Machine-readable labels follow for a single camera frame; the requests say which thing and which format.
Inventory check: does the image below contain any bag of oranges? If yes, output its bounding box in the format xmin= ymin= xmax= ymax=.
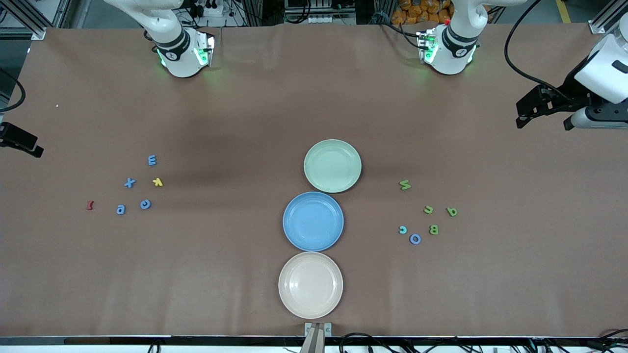
xmin=391 ymin=0 xmax=452 ymax=25

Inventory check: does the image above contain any pale green plate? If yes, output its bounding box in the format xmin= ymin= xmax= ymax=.
xmin=303 ymin=139 xmax=363 ymax=194

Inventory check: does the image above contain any brown table cover sheet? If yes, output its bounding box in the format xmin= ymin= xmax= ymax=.
xmin=0 ymin=22 xmax=628 ymax=339

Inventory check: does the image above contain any white power strip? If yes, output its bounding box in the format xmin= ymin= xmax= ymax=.
xmin=189 ymin=0 xmax=231 ymax=18

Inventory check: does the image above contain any background equipment shelf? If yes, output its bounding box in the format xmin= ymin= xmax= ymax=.
xmin=285 ymin=0 xmax=356 ymax=25

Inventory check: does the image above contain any blue plate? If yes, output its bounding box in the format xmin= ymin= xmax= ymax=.
xmin=283 ymin=191 xmax=344 ymax=252

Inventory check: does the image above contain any beige plate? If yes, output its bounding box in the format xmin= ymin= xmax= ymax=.
xmin=278 ymin=252 xmax=344 ymax=320

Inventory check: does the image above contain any aluminium frame profile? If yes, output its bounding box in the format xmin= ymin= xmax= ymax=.
xmin=589 ymin=0 xmax=628 ymax=35
xmin=0 ymin=0 xmax=64 ymax=41

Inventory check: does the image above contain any black table edge rail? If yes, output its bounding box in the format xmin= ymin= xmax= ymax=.
xmin=0 ymin=335 xmax=628 ymax=347

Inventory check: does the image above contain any black floor cable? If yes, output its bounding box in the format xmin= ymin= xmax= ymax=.
xmin=339 ymin=332 xmax=393 ymax=353

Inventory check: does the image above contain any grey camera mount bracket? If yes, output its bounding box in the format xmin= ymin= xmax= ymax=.
xmin=299 ymin=322 xmax=333 ymax=353

